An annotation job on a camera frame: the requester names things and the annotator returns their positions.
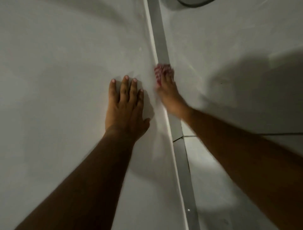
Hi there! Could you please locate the dark round rimmed object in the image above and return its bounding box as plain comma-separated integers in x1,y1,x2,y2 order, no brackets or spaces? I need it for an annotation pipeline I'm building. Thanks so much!
177,0,216,8

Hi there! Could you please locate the grey metal trim strip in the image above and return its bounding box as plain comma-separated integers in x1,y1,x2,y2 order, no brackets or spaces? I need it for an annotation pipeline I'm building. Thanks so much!
146,0,201,230

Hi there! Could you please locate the person's right forearm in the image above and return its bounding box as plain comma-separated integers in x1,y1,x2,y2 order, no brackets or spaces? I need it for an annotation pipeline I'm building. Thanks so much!
182,107,303,230

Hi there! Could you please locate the person's right hand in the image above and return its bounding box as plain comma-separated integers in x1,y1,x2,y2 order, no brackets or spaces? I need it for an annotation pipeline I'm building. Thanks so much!
155,64,191,119

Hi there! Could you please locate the pink white checked cloth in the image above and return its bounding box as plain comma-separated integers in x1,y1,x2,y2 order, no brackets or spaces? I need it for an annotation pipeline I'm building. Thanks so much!
154,63,175,87

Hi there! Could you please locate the person's left hand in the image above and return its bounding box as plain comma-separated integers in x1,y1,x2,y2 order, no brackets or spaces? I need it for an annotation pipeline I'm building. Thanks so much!
105,75,151,142

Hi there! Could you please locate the person's left forearm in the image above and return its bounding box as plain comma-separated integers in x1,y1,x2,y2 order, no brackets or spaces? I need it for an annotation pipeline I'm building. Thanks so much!
14,129,136,230

